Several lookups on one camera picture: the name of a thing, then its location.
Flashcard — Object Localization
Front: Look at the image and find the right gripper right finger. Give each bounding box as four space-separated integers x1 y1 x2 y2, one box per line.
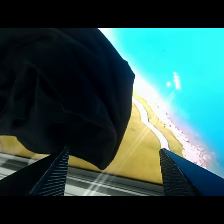
158 147 224 197

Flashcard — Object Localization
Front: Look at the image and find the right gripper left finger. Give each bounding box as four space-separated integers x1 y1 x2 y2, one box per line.
0 145 70 197

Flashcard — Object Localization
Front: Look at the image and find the black garment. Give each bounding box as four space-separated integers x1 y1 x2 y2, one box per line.
0 27 136 171

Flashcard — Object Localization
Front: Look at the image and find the silver frame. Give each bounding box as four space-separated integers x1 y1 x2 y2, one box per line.
0 152 165 197

